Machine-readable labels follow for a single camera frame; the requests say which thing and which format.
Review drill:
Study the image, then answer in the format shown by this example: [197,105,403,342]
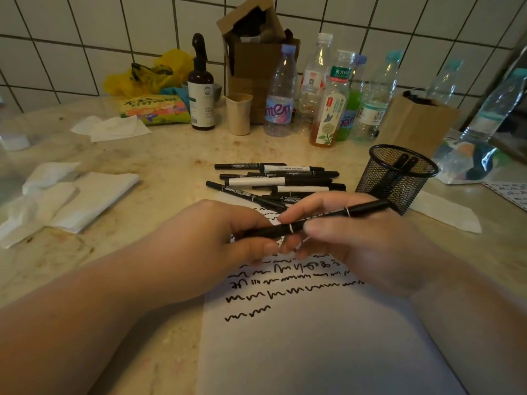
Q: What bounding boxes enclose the pile of black pens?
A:
[205,162,347,213]

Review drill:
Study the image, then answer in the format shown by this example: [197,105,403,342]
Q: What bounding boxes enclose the white paper sheet fine scribbles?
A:
[195,193,468,395]

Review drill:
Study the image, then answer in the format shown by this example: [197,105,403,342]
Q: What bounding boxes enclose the small cardboard box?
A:
[374,91,462,159]

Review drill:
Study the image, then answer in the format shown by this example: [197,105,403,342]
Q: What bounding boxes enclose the black mesh pen holder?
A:
[355,143,440,216]

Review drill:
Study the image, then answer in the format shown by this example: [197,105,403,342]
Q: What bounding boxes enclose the yellow plastic bag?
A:
[103,49,194,97]

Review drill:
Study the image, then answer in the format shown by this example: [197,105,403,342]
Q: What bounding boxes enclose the clear plastic bag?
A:
[434,137,511,185]

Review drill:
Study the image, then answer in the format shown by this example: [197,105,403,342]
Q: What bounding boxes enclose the folded white napkin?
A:
[49,172,141,234]

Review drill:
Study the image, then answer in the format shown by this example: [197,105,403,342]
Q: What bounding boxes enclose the black marker pen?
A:
[383,153,411,177]
[391,156,420,182]
[243,198,392,240]

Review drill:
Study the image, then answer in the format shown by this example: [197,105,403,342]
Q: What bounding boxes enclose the water bottle teal cap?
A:
[424,59,464,108]
[350,50,404,144]
[459,67,527,144]

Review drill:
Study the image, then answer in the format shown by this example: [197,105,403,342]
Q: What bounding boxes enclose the open cardboard box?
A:
[217,0,301,125]

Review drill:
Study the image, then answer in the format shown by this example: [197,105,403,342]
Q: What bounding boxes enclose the person's left forearm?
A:
[0,246,165,395]

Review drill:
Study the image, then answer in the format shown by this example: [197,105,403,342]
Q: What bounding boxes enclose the person's left hand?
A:
[139,200,281,305]

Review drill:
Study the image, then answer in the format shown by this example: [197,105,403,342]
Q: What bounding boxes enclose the brown spray bottle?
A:
[187,33,216,131]

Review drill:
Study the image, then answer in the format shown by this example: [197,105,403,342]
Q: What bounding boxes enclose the small white paper piece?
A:
[410,189,483,234]

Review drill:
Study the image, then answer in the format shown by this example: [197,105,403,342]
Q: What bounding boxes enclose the flat white tissue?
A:
[70,115,152,143]

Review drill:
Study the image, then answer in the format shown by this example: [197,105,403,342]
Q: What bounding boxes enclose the clear bottle white cap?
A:
[294,32,334,134]

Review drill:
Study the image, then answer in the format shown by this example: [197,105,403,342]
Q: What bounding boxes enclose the clear bottle purple cap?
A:
[263,44,298,138]

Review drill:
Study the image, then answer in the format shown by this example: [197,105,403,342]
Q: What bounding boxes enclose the colourful snack packet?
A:
[120,94,192,127]

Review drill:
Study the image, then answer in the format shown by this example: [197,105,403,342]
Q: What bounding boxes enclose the orange tea bottle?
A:
[309,49,357,149]

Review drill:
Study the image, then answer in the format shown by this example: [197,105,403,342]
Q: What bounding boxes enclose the zigzag scribbled paper sheet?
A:
[482,181,527,212]

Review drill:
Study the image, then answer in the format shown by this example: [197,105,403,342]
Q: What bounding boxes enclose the green soda bottle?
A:
[335,54,368,143]

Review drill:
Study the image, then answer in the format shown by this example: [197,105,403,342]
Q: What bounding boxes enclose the person's right hand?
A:
[278,192,445,299]

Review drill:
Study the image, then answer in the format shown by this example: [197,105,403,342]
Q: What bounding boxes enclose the beige cup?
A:
[224,92,254,136]

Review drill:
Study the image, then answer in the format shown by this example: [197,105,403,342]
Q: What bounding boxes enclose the crumpled white tissue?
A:
[0,161,82,250]

